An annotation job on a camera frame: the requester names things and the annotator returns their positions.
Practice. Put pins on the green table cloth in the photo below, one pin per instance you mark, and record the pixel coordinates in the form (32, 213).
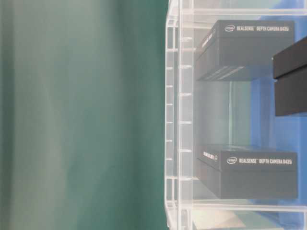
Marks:
(82, 114)

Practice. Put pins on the clear plastic storage case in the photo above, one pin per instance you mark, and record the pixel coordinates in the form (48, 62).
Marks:
(215, 112)

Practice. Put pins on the black camera box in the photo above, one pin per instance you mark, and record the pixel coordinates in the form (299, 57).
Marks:
(247, 172)
(290, 74)
(241, 50)

